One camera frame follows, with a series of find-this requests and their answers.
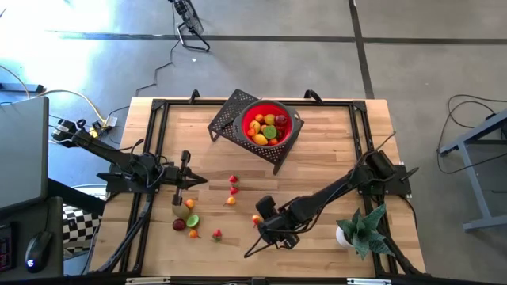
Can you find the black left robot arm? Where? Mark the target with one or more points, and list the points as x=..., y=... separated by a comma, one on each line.
x=111, y=152

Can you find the black aluminium table frame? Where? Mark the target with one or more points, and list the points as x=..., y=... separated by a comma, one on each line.
x=186, y=102

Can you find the red toy strawberry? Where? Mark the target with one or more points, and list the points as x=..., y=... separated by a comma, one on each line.
x=233, y=190
x=233, y=179
x=217, y=235
x=280, y=132

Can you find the snake plant in white pot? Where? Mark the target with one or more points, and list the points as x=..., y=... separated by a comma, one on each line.
x=362, y=233

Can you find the red orange toy pear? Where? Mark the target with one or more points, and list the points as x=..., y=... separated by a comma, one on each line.
x=230, y=201
x=256, y=219
x=263, y=127
x=193, y=233
x=273, y=141

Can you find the grey laptop lid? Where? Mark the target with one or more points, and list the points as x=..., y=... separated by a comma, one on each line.
x=21, y=150

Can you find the silver aluminium bar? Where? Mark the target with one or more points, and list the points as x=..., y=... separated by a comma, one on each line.
x=368, y=281
x=148, y=280

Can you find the black floor fan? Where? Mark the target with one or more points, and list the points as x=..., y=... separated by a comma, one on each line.
x=190, y=17

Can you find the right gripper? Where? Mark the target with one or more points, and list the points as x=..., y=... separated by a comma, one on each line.
x=277, y=227

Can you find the red collapsible colander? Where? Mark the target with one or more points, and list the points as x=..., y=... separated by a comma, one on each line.
x=247, y=115

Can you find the black white checkered cloth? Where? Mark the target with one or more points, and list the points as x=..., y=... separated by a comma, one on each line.
x=79, y=227

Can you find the brown green kiwi half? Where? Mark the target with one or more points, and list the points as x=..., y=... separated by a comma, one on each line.
x=269, y=131

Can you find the dark red toy apple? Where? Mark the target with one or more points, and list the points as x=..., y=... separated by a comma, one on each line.
x=179, y=224
x=281, y=119

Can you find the black perforated metal shelf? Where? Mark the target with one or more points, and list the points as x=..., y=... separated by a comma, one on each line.
x=226, y=118

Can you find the grey metal table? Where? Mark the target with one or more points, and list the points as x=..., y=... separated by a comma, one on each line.
x=475, y=182

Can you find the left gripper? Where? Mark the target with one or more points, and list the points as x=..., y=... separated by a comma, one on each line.
x=178, y=174

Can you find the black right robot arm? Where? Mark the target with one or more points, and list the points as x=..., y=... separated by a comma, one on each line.
x=317, y=202

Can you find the small orange toy fruit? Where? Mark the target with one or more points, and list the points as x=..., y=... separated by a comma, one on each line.
x=251, y=132
x=259, y=117
x=189, y=204

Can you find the power strip with yellow plug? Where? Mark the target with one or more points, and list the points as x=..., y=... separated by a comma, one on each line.
x=99, y=127

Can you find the black computer mouse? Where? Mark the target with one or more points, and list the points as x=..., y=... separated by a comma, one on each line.
x=37, y=251

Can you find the green toy fruit half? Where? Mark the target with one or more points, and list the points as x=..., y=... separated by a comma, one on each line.
x=193, y=221

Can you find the dark grey side desk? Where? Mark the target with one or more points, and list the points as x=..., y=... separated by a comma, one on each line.
x=51, y=213

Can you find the black keyboard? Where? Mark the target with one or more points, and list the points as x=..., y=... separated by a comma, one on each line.
x=6, y=249

